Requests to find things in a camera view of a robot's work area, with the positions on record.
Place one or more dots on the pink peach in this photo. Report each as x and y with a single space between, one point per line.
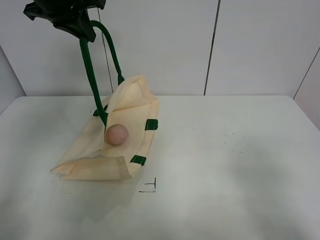
116 134

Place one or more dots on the cream linen bag green handles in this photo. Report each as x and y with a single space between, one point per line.
90 157

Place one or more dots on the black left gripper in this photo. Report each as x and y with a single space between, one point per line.
70 16

